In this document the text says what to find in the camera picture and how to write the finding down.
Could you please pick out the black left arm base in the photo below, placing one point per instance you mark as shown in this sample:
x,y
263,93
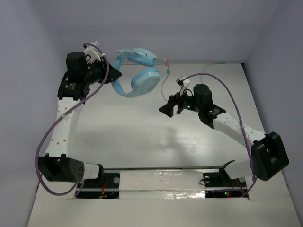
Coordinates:
x,y
105,186

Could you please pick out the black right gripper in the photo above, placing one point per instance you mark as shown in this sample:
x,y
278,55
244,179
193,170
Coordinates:
x,y
168,109

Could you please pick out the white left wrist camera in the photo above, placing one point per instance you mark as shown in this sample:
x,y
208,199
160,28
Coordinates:
x,y
92,50

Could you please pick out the white front platform board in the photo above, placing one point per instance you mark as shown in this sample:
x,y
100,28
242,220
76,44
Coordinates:
x,y
269,205

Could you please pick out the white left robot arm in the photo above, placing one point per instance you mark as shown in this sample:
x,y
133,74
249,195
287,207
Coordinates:
x,y
54,160

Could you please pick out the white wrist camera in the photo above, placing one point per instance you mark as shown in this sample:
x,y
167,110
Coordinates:
x,y
92,50
183,83

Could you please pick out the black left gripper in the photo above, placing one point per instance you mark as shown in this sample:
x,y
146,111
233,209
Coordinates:
x,y
104,73

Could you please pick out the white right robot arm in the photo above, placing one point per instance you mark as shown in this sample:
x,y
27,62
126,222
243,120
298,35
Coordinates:
x,y
267,154

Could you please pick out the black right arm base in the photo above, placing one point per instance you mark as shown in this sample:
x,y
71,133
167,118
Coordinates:
x,y
219,185

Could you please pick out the light blue headphones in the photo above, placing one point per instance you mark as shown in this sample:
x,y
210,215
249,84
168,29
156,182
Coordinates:
x,y
143,82

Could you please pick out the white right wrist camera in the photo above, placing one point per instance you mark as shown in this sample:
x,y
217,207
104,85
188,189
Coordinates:
x,y
183,83

